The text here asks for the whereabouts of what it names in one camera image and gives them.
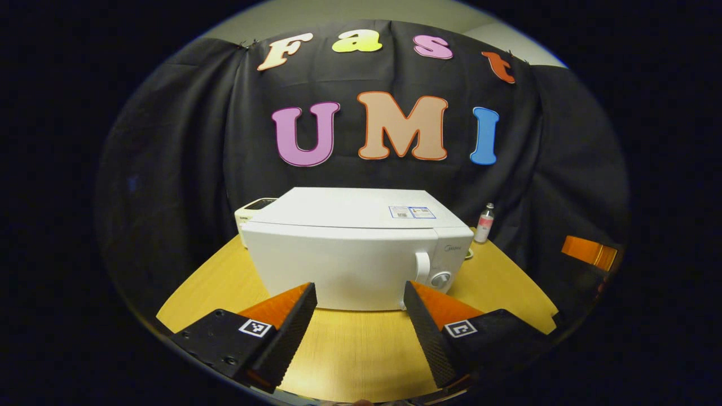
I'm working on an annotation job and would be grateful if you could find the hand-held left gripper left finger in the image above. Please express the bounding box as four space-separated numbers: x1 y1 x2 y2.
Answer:
168 283 318 394

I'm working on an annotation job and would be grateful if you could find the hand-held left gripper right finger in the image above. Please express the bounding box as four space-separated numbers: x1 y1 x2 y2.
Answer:
403 281 557 390

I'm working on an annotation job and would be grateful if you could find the white microwave oven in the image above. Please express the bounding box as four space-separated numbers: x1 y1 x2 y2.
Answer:
241 187 476 312

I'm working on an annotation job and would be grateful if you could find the small bottle with pink label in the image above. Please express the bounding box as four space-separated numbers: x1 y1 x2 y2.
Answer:
474 203 495 244

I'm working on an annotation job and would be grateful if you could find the white toaster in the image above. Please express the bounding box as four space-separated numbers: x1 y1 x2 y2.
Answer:
235 198 278 249

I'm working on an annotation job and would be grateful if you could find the black backdrop cloth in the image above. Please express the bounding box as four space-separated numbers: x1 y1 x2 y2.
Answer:
96 20 629 333

